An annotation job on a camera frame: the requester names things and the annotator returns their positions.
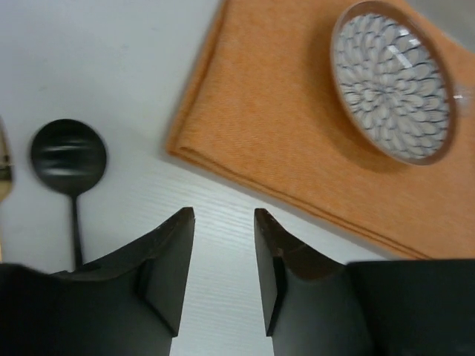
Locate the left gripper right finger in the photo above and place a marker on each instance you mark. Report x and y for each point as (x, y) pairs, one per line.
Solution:
(313, 305)

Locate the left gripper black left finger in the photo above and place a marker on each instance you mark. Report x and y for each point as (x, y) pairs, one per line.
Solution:
(128, 302)

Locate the black slotted spoon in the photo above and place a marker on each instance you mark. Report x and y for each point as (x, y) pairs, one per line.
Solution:
(70, 158)

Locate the orange cloth placemat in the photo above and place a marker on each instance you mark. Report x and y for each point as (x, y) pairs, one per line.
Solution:
(261, 109)

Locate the patterned ceramic plate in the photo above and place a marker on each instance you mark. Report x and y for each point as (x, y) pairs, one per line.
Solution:
(393, 84)

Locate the clear wine glass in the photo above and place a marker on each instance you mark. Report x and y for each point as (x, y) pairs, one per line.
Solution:
(463, 96)

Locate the gold fork black handle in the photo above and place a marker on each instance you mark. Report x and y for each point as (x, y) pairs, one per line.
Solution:
(6, 165)

